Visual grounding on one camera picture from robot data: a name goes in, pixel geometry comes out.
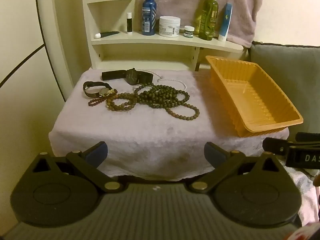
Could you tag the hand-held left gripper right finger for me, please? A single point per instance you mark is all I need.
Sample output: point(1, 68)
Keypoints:
point(215, 153)

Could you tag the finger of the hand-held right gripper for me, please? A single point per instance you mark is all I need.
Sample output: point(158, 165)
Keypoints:
point(275, 146)
point(308, 137)

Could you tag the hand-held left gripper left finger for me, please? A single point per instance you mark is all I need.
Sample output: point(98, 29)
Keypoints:
point(96, 153)

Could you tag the yellow plastic tray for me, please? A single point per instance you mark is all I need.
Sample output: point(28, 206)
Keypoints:
point(252, 100)

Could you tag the black wristwatch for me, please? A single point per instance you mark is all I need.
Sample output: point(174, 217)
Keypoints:
point(131, 76)

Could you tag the floral cloth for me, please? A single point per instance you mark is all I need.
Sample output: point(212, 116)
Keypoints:
point(308, 192)

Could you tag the pale purple table towel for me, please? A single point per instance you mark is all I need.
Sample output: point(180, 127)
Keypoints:
point(140, 135)

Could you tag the grey cushion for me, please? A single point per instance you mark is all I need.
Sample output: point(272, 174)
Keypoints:
point(285, 80)

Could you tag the cream wooden shelf unit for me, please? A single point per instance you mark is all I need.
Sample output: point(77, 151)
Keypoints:
point(150, 52)

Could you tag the cream curved side panel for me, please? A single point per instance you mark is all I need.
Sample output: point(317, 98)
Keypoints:
point(58, 42)

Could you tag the black tube with white cap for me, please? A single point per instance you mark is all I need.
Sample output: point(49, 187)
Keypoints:
point(108, 33)

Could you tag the small green label jar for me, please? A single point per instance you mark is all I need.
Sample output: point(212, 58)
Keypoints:
point(189, 32)

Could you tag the blue and white tube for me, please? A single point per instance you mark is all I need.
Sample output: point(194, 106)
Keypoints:
point(225, 22)

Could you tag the lip balm stick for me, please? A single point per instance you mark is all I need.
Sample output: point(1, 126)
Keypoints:
point(129, 23)

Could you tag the white cream jar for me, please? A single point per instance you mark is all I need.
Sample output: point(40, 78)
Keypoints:
point(169, 27)

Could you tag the green spray bottle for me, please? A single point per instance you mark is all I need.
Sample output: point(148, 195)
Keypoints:
point(207, 17)

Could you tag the blue spray bottle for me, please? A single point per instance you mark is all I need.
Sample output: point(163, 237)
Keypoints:
point(149, 15)

